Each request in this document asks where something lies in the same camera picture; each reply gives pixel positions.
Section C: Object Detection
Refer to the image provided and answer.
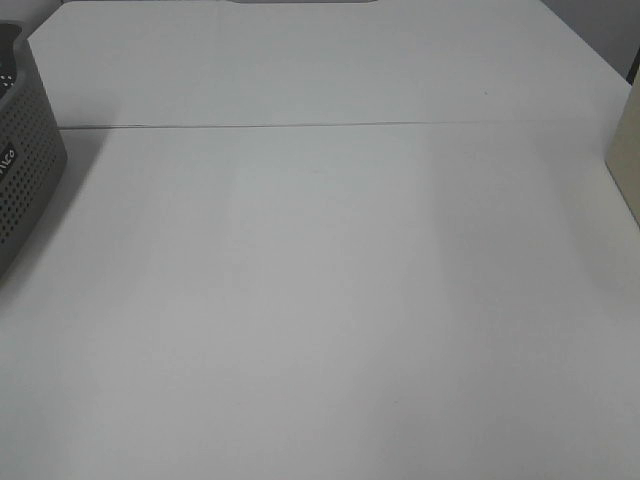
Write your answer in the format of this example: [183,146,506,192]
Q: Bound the grey perforated plastic basket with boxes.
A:
[1,21,67,273]

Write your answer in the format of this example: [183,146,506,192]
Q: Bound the beige box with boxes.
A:
[605,77,640,224]

